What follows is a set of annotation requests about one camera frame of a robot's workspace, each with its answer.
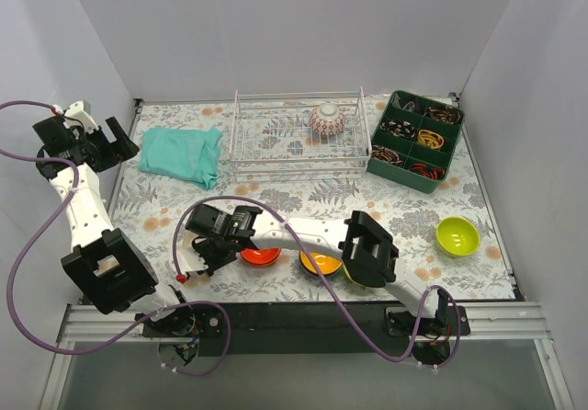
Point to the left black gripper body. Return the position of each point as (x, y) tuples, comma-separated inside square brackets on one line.
[(107, 143)]

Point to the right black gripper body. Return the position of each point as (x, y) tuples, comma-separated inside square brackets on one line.
[(213, 251)]

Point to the lime green bowl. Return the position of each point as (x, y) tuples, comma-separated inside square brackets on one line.
[(347, 274), (457, 237)]

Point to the blue patterned bowl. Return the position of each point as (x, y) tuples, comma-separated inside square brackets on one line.
[(327, 120)]

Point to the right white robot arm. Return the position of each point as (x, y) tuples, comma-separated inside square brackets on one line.
[(366, 250)]

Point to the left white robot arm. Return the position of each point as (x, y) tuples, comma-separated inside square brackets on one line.
[(103, 263)]

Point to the red orange bowl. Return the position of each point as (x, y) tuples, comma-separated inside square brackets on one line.
[(260, 257)]

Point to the teal cloth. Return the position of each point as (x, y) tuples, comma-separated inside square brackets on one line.
[(188, 155)]

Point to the yellow orange bowl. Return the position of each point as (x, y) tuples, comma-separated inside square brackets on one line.
[(327, 264)]

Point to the green compartment organizer tray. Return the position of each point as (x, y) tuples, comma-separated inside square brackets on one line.
[(415, 140)]

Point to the floral table mat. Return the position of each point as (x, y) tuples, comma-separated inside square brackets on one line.
[(147, 207)]

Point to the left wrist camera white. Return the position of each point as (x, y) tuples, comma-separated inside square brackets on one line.
[(80, 113)]

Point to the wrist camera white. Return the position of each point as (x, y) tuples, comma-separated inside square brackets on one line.
[(190, 256), (80, 113)]

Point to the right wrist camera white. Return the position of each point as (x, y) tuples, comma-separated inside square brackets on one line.
[(190, 256)]

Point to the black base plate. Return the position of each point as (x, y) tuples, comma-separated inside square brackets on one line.
[(295, 328)]

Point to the white wire dish rack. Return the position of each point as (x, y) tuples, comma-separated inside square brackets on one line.
[(271, 138)]

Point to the aluminium frame rail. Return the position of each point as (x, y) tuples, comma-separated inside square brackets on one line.
[(506, 360)]

